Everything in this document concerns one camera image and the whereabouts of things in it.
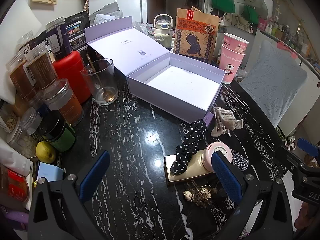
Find row of small bottles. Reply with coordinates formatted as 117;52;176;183
259;17;313;55

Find jar with red label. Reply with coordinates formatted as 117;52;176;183
0;164;30;204

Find gold box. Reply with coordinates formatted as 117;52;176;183
164;152;215;184

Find black printed pouch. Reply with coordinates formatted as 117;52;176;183
64;11;91;53

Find brown printed paper bag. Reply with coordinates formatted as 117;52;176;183
172;6;220;64

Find clear jar brown label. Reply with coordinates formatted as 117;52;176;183
26;45;58;90
5;52;38;98

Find clear jar of nuts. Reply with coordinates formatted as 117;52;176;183
6;107;38;155

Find pink panda paper cup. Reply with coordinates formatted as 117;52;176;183
219;44;247;85

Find purple pouch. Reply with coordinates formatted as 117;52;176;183
0;211;29;230

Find light blue box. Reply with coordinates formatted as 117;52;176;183
36;162;64;183

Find white cabinet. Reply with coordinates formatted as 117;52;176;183
275;34;320;137

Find black polka dot scrunchie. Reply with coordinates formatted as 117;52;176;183
170;119;208;175

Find lavender gift box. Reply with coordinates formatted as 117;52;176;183
84;16;226;124

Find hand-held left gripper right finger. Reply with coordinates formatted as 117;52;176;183
211;151;294;240

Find green tin black lid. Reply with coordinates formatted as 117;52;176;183
37;116;77;152

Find green tote bag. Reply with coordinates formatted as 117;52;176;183
209;0;236;15
244;5;260;23

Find pink round compact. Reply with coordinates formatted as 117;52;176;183
197;142;233;174

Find gold spoon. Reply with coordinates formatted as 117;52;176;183
86;54;115;103

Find brown door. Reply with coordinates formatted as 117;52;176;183
137;0;167;23

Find white refrigerator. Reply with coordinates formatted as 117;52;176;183
86;0;148;24

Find white tube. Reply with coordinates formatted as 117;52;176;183
0;140;33;177

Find cream kettle bottle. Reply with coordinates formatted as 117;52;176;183
153;14;173;48

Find clear jar dark label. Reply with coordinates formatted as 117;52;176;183
46;17;73;61

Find clear glass cup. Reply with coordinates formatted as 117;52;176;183
80;59;119;106

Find clear jar orange label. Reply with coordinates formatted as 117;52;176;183
43;78;84;127

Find lemon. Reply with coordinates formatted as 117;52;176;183
36;141;57;163

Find black white gingham scrunchie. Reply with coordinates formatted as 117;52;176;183
230;149;249;172

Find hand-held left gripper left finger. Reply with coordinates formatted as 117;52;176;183
27;150;112;240

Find blue-grey leaf cushion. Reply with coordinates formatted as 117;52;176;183
239;40;308;128

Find clear jar brown contents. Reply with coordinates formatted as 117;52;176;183
18;31;34;53

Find gold metal hair clip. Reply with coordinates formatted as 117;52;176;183
186;184;213;208

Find grey plastic bag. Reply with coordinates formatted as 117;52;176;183
89;1;124;25

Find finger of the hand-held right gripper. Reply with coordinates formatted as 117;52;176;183
297;137;320;160
277;146;310;173

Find red canister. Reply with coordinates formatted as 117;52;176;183
52;51;92;105

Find beige hair claw clip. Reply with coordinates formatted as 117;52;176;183
211;107;244;137

